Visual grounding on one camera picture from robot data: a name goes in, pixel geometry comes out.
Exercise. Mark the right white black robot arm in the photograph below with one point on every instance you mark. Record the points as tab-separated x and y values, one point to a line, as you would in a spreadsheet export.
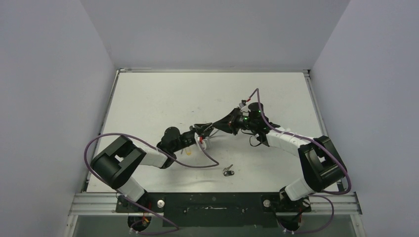
320	162

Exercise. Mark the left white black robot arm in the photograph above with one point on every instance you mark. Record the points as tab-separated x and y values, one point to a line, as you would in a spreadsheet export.
116	164

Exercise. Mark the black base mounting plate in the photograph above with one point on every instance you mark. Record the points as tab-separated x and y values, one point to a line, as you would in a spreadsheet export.
223	209

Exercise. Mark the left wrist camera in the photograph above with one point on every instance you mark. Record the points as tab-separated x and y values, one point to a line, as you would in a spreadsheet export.
205	145

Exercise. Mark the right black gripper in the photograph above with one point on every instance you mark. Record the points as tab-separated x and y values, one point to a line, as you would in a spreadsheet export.
233	121

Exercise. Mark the key with black head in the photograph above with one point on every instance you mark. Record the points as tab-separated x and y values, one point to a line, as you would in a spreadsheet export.
227	171

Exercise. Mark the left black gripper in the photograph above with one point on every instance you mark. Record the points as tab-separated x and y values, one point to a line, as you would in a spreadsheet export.
198	129

